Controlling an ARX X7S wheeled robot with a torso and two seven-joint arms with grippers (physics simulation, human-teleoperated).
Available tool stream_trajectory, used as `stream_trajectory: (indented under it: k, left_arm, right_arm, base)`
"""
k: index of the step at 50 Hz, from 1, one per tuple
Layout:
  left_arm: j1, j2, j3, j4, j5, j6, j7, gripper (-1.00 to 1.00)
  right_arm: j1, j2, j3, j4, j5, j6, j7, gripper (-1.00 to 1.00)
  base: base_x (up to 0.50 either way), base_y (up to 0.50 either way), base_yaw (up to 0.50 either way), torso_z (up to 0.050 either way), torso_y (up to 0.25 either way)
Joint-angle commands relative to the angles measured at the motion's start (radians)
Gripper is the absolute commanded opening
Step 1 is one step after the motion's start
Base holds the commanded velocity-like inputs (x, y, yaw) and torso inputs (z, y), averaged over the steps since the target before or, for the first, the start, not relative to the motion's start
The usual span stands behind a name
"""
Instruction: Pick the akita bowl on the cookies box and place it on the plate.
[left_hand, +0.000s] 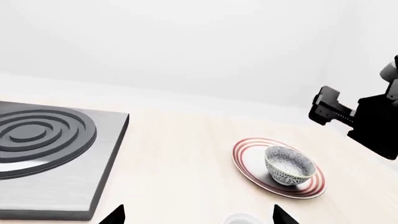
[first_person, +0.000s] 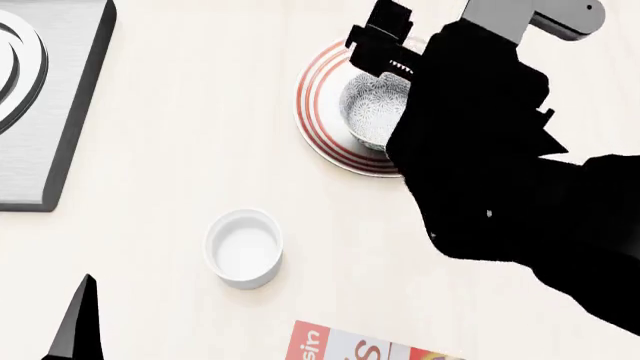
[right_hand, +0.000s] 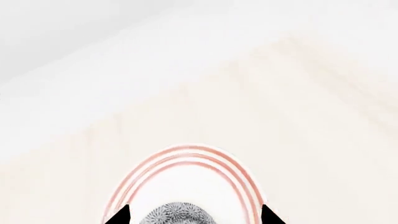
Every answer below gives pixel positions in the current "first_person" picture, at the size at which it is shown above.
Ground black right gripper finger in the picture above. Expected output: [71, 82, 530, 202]
[344, 24, 427, 81]
[365, 0, 415, 40]

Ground black white patterned bowl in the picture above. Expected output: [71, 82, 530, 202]
[338, 70, 414, 152]

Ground white plate with red rings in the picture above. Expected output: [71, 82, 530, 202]
[294, 36, 427, 178]

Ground red cookies box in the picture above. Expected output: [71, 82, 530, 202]
[284, 319, 466, 360]

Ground white ramekin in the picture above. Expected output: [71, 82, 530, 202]
[203, 208, 285, 291]

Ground grey flat stove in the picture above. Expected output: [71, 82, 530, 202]
[0, 0, 117, 213]

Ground round stove burner ring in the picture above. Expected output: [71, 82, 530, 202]
[0, 9, 50, 136]

